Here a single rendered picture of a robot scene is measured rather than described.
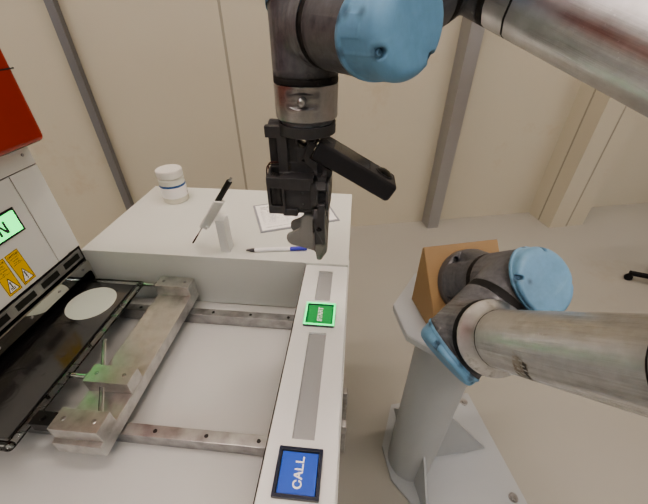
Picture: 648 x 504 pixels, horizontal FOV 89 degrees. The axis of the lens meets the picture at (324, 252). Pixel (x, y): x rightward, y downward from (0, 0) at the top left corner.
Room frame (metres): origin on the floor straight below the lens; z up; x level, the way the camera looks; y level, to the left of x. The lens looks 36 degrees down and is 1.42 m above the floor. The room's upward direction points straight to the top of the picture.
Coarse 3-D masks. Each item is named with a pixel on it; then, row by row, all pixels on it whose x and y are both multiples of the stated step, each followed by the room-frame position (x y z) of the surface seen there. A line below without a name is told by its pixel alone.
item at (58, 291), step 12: (84, 264) 0.61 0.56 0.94; (72, 276) 0.57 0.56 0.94; (96, 276) 0.62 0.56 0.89; (60, 288) 0.53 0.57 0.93; (36, 300) 0.48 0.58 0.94; (48, 300) 0.49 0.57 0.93; (24, 312) 0.45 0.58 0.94; (36, 312) 0.46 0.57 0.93; (12, 324) 0.42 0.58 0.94; (24, 324) 0.43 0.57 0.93; (0, 336) 0.39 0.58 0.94; (12, 336) 0.40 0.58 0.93; (0, 348) 0.38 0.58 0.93
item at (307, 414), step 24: (312, 288) 0.50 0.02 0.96; (336, 288) 0.50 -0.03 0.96; (336, 312) 0.43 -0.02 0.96; (312, 336) 0.38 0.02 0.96; (336, 336) 0.38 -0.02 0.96; (288, 360) 0.33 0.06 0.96; (312, 360) 0.33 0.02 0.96; (336, 360) 0.33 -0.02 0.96; (288, 384) 0.29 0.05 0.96; (312, 384) 0.29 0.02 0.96; (336, 384) 0.29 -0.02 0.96; (288, 408) 0.25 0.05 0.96; (312, 408) 0.25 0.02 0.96; (336, 408) 0.25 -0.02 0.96; (288, 432) 0.22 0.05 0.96; (312, 432) 0.22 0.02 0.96; (336, 432) 0.22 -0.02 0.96; (336, 456) 0.19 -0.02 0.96; (264, 480) 0.16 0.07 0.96; (336, 480) 0.16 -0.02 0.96
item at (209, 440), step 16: (32, 432) 0.28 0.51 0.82; (48, 432) 0.28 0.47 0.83; (128, 432) 0.27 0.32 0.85; (144, 432) 0.27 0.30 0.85; (160, 432) 0.27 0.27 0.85; (176, 432) 0.27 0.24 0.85; (192, 432) 0.27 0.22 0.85; (208, 432) 0.27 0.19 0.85; (224, 432) 0.27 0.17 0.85; (192, 448) 0.26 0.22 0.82; (208, 448) 0.25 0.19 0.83; (224, 448) 0.25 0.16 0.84; (240, 448) 0.25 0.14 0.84; (256, 448) 0.25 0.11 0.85
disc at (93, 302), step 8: (96, 288) 0.57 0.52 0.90; (104, 288) 0.57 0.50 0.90; (80, 296) 0.54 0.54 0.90; (88, 296) 0.54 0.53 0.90; (96, 296) 0.54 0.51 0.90; (104, 296) 0.54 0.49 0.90; (112, 296) 0.54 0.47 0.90; (72, 304) 0.52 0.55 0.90; (80, 304) 0.52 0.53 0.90; (88, 304) 0.52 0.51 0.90; (96, 304) 0.52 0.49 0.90; (104, 304) 0.52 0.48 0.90; (72, 312) 0.49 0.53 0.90; (80, 312) 0.49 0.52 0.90; (88, 312) 0.49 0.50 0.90; (96, 312) 0.49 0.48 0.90
